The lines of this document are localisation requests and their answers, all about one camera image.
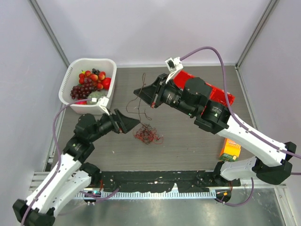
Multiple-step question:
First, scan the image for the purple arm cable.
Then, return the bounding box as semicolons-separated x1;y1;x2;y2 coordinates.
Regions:
20;98;120;226
180;46;301;208

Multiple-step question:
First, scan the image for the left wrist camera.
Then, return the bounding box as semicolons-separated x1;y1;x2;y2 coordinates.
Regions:
91;97;110;115

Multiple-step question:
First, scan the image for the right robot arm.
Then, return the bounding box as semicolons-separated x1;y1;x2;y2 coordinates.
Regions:
134;74;296;186

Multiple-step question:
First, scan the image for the green melon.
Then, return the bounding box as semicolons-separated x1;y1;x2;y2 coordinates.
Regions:
87;91;106;105

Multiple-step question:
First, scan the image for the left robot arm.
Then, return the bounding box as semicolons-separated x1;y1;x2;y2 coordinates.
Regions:
13;109;140;226

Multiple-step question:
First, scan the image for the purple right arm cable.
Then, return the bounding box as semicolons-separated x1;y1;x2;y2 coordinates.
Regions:
180;46;301;208

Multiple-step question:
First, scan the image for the purple grape bunch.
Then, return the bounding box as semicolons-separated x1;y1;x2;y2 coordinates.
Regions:
70;78;97;100

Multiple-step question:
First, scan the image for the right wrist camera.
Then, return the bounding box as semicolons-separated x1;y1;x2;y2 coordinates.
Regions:
165;57;183;83

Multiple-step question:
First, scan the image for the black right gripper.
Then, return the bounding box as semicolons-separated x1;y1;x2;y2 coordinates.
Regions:
134;73;197;117

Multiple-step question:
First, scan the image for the white plastic basket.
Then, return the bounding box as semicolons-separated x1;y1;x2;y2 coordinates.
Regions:
58;58;117;115

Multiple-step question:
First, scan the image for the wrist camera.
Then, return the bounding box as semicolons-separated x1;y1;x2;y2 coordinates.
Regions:
165;57;183;83
91;97;110;115

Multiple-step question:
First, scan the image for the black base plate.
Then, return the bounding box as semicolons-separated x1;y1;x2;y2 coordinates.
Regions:
101;170;241;193

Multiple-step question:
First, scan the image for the white cable duct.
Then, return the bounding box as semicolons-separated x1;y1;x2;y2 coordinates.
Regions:
75;191;217;200

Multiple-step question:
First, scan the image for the orange yellow carton box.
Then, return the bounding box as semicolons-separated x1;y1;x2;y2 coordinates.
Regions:
219;138;241;162

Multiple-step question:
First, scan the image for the red compartment tray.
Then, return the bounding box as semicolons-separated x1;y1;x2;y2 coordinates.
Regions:
174;70;236;111

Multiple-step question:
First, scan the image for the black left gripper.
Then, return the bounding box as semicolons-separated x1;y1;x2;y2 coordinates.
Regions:
89;108;140;142

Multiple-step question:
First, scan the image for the red tomato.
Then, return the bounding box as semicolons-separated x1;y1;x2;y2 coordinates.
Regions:
75;101;87;105

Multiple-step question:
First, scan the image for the red apple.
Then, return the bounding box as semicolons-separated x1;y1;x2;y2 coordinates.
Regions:
102;77;111;90

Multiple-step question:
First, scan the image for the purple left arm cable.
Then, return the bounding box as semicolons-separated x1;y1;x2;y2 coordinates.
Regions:
20;98;120;226

